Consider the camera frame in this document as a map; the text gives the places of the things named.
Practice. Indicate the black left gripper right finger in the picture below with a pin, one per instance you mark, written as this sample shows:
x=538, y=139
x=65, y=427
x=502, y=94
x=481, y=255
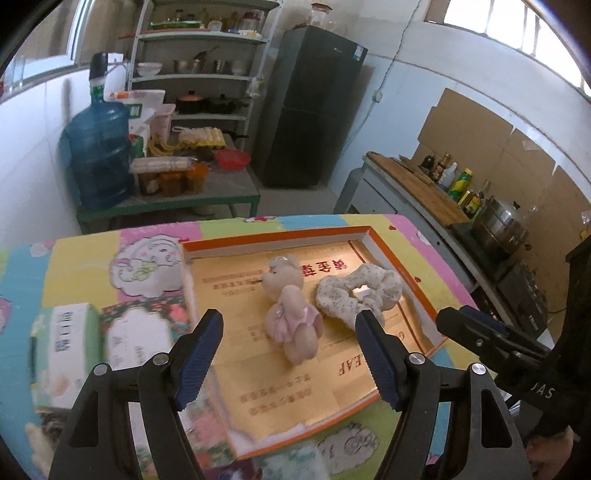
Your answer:
x=454, y=424

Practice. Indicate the floral white scrunchie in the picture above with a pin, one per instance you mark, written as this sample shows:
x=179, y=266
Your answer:
x=370, y=287

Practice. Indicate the beige bear pink dress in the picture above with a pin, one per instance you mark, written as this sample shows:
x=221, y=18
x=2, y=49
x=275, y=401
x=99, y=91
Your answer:
x=292, y=323

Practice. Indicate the leopard print scrunchie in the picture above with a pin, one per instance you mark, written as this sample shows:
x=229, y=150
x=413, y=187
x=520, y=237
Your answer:
x=52, y=423

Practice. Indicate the cream bear purple dress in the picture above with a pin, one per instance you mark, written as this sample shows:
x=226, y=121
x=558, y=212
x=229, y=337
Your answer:
x=43, y=442

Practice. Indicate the person's right hand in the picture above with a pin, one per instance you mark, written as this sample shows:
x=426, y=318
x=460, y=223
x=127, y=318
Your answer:
x=547, y=456

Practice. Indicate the black induction cooker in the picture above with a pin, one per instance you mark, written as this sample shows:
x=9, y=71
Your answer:
x=507, y=285

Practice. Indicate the green white tissue box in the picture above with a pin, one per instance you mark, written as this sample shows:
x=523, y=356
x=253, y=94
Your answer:
x=65, y=344

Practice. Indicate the steel cooking pot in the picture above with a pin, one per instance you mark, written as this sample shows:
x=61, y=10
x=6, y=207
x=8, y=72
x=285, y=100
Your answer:
x=499, y=227

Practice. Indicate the orange rimmed cardboard tray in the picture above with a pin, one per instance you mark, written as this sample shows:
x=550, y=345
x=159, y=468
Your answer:
x=289, y=364

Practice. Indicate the wooden cutting board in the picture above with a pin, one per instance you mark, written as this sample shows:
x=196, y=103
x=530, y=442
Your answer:
x=411, y=186

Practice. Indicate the green yellow bottle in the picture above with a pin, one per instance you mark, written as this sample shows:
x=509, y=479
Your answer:
x=461, y=185

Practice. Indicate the green low table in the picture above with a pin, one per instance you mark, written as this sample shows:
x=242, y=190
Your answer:
x=221, y=187

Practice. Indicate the blue water jug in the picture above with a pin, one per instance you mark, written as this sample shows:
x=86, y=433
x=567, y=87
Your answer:
x=99, y=145

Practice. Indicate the red plastic basket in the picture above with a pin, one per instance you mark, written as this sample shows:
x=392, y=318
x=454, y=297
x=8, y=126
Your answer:
x=232, y=159

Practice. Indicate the egg carton tray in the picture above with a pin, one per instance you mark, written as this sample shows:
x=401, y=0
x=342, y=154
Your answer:
x=200, y=137

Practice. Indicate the black refrigerator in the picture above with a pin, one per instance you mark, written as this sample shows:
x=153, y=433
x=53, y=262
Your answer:
x=301, y=128

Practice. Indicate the white metal shelf rack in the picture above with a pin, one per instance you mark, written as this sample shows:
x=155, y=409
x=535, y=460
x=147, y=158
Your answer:
x=213, y=49

